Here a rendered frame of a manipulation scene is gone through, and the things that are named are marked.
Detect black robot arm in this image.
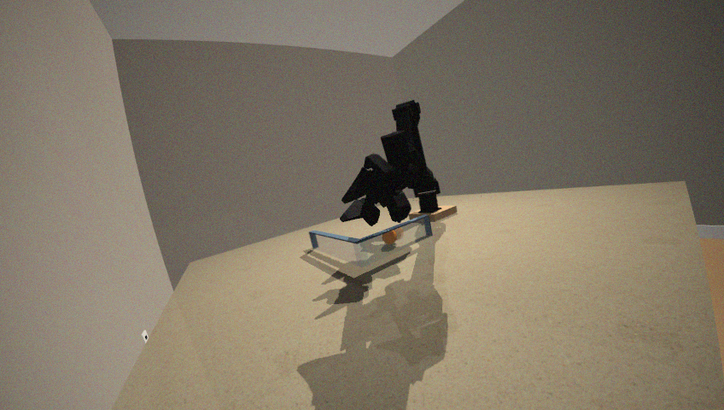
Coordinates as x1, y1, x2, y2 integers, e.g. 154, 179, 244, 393
381, 100, 442, 223

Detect low clear corner walls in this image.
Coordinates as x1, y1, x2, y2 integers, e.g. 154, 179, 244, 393
310, 216, 432, 267

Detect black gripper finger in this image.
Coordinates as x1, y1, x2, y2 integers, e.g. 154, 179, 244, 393
342, 167, 382, 203
340, 199, 374, 222

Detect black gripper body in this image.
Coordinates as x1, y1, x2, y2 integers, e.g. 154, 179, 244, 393
359, 154, 405, 226

